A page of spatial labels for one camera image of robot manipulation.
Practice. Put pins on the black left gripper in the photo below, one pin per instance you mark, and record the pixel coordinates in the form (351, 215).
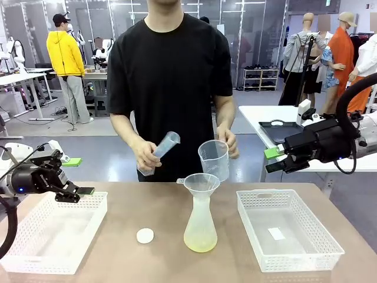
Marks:
(35, 178)

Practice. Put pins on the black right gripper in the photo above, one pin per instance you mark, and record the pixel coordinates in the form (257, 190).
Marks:
(324, 141)

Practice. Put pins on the clear plastic measuring beaker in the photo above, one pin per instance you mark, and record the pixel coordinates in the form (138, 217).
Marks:
(213, 162)

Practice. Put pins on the white perforated plastic basket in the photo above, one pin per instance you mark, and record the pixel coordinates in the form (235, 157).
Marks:
(59, 236)
(288, 233)

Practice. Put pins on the translucent plastic funnel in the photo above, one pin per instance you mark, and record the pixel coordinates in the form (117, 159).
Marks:
(201, 184)

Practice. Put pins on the white round flask cap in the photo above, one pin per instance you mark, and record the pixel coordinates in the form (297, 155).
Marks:
(145, 236)

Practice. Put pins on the clear plastic measuring cylinder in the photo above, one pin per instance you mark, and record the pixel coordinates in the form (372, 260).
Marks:
(166, 144)

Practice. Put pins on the translucent plastic conical flask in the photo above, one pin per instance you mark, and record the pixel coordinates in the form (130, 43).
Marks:
(200, 236)

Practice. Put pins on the person's left forearm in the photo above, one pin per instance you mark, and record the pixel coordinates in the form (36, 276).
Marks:
(225, 112)

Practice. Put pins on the person's right forearm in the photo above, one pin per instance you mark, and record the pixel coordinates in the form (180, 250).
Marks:
(125, 129)

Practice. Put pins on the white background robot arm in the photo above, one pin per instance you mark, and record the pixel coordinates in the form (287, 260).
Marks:
(103, 53)
(18, 51)

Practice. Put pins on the person's left hand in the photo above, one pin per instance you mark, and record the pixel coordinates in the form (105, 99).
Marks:
(232, 143)

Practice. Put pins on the person's right hand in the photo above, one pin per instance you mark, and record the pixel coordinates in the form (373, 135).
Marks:
(145, 154)

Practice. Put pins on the black tray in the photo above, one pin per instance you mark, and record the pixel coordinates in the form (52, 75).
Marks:
(282, 132)

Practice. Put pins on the dark grey step stool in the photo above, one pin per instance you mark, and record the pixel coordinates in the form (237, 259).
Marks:
(101, 106)

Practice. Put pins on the white shoe rack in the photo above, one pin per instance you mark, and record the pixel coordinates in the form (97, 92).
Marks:
(260, 78)

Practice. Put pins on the figure in blue floral dress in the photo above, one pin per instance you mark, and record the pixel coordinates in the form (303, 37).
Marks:
(328, 73)

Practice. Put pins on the light wood workbench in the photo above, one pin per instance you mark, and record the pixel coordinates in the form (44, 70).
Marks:
(94, 76)

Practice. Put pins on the mannequin in grey shirt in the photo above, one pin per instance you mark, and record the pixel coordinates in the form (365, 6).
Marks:
(297, 50)

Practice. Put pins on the white long desk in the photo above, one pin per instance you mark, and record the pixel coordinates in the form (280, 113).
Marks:
(17, 78)

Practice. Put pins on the person in yellow hoodie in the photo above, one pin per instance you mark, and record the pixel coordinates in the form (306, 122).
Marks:
(66, 56)

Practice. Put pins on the mannequin in orange dress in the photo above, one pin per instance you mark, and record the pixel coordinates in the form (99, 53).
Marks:
(341, 53)

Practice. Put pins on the seated person in black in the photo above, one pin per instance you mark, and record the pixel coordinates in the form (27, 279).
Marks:
(98, 43)

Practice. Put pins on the person in black t-shirt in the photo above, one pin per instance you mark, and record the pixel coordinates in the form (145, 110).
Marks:
(171, 73)

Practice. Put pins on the mannequin with orange trousers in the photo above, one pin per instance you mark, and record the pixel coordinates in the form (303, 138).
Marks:
(368, 56)

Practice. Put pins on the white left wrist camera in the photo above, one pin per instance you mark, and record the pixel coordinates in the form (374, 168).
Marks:
(56, 146)

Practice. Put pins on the black camera tripod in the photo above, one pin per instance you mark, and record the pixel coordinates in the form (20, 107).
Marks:
(306, 59)

